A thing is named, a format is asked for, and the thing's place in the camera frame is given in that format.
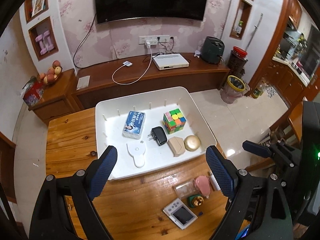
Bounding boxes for white usb charger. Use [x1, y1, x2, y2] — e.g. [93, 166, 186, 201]
[209, 174, 221, 191]

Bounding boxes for pink correction tape dispenser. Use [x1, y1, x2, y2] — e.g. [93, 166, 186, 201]
[195, 175, 211, 198]

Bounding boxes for green gold round tin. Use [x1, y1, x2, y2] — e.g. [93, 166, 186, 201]
[187, 194, 207, 208]

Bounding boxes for clear plastic box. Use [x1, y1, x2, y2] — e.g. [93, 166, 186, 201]
[173, 178, 200, 199]

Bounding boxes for white handheld game console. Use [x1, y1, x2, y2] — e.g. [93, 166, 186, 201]
[163, 198, 198, 230]

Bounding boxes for round cream compact case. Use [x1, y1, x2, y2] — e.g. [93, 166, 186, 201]
[184, 135, 201, 152]

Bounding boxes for black power adapter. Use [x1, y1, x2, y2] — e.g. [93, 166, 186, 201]
[148, 126, 168, 146]

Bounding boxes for yellow rim trash bin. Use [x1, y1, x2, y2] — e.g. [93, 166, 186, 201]
[220, 75, 250, 104]

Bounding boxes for beige faceted box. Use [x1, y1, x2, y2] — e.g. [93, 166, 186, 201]
[168, 137, 185, 157]

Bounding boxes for red lid dark jar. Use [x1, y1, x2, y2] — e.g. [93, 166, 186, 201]
[227, 46, 248, 76]

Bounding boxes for white correction tape dispenser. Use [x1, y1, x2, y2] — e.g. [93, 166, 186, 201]
[127, 140, 146, 168]

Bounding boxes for colourful puzzle cube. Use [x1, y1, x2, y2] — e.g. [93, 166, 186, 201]
[163, 108, 187, 134]

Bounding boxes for blue tissue pack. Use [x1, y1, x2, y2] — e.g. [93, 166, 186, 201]
[122, 111, 145, 139]

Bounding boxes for red snack bag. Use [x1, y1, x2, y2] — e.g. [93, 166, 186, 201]
[21, 76, 44, 107]

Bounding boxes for white plastic storage bin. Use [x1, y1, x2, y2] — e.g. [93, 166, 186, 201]
[95, 87, 217, 180]

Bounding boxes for dark green toaster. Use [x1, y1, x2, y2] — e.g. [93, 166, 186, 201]
[200, 36, 225, 64]

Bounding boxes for wooden tv cabinet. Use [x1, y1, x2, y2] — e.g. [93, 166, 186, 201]
[28, 53, 229, 125]

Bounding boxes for white card on cabinet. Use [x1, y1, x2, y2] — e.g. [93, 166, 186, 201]
[76, 75, 90, 90]

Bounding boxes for bowl of peaches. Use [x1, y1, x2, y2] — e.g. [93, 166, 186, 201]
[37, 60, 63, 86]

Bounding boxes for white set-top box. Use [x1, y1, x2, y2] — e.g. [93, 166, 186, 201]
[152, 54, 189, 70]

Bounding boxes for pink dumbbells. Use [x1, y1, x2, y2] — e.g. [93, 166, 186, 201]
[35, 30, 55, 56]

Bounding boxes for framed picture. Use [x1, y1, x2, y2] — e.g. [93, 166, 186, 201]
[31, 0, 46, 17]

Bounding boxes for black tv cable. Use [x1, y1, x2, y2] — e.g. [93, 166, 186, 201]
[72, 13, 118, 69]

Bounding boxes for white charging cable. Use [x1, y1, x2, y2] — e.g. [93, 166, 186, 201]
[111, 42, 154, 86]

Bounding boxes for white wall power strip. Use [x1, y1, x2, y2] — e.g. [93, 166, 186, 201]
[138, 35, 170, 45]

